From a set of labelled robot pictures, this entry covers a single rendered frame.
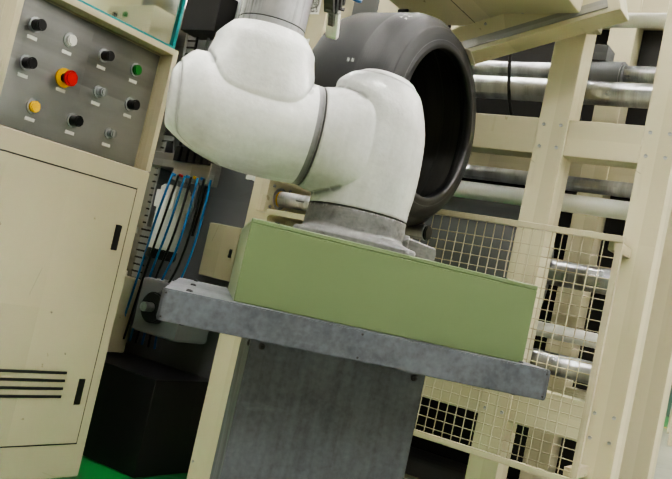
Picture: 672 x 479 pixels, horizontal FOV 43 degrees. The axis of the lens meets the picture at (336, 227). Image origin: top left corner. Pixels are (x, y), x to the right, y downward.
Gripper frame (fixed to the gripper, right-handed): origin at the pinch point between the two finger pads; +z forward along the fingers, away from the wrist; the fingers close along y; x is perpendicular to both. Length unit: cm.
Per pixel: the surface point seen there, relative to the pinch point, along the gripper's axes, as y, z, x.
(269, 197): 5, 54, -12
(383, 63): -7.4, 10.2, 11.7
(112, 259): 30, 73, -48
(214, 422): 39, 112, -9
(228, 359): 27, 98, -11
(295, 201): 4, 52, -4
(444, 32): -33.7, 9.5, 19.2
